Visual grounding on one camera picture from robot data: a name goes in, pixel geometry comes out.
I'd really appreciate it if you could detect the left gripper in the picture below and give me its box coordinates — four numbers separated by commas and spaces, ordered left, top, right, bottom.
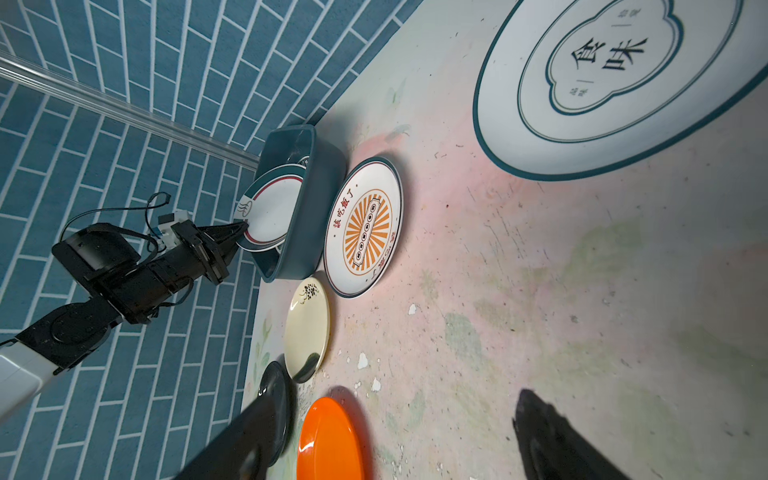
52, 220, 248, 324

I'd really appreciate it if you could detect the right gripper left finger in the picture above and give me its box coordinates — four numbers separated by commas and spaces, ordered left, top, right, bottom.
175, 397, 275, 479

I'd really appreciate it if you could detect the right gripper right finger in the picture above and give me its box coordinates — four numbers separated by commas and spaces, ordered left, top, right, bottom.
512, 389, 628, 480

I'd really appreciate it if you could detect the white plate green rim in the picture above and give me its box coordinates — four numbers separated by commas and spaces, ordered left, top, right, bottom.
233, 163, 306, 252

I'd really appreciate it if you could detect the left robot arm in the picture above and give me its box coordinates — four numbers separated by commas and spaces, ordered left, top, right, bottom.
1, 220, 247, 418

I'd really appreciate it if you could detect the teal plastic bin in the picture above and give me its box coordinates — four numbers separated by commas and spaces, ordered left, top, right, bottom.
252, 124, 347, 283

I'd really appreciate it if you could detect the black plate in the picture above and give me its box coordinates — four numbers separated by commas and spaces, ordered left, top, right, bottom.
258, 360, 296, 467

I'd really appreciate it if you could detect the cream yellow plate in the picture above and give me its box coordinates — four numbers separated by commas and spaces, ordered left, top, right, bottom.
283, 277, 331, 384

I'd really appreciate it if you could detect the white plate orange sunburst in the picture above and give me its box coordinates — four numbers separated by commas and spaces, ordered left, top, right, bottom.
323, 157, 404, 299

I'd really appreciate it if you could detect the white plate cloud emblem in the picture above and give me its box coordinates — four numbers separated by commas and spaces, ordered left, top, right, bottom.
472, 0, 767, 181

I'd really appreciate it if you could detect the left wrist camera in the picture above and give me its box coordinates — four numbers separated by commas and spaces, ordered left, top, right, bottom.
158, 210, 190, 249

